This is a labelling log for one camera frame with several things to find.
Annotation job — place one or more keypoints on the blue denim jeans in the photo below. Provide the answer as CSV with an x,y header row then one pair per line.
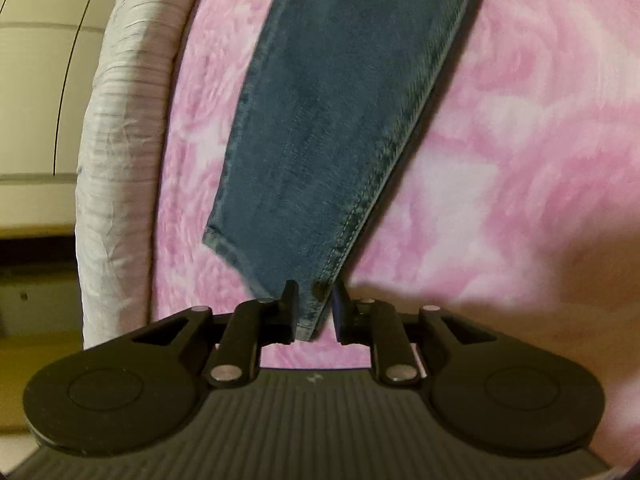
x,y
333,95

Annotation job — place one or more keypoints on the white rolled duvet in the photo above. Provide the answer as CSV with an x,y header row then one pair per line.
x,y
118,170

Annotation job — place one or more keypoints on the pink floral bed sheet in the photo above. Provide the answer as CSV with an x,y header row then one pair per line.
x,y
519,208

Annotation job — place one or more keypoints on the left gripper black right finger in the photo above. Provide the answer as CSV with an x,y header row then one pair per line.
x,y
378,326

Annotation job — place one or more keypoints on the cream wardrobe with black lines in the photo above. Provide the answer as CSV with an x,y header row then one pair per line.
x,y
49,53

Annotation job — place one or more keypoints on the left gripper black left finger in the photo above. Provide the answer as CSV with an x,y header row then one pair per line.
x,y
253,325

